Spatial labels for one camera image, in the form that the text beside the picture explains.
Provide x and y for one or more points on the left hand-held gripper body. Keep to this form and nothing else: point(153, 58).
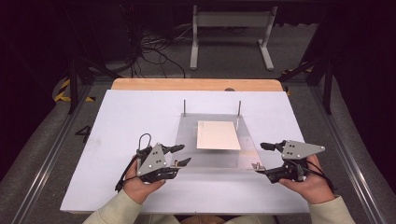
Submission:
point(154, 161)

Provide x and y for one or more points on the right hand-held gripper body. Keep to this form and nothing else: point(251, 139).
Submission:
point(299, 150)

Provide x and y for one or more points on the short metal post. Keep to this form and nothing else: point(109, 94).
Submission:
point(176, 163)
point(257, 166)

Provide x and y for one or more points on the clear acrylic plate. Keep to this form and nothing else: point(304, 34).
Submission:
point(186, 149)

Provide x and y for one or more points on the person's left hand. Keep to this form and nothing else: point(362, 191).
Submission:
point(137, 188)

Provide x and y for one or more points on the person's right hand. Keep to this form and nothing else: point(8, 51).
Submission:
point(314, 186)

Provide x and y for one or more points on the cream paper card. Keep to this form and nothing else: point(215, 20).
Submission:
point(218, 135)

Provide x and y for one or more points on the white board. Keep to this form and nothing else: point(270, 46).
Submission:
point(124, 124)

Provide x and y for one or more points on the wooden table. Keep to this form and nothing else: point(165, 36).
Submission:
point(186, 84)

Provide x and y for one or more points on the black tripod stand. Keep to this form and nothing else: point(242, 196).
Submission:
point(327, 90)
point(73, 87)

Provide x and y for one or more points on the yellow black floor tape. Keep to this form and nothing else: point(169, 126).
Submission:
point(306, 67)

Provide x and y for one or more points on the dark curtain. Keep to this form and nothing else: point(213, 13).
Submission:
point(367, 77)
point(28, 77)

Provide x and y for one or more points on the white metal stand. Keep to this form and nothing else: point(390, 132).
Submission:
point(232, 19)

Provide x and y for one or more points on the long metal post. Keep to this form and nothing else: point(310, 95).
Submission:
point(239, 109)
point(184, 109)

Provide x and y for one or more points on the metal floor rail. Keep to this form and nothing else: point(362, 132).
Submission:
point(351, 168)
point(46, 161)

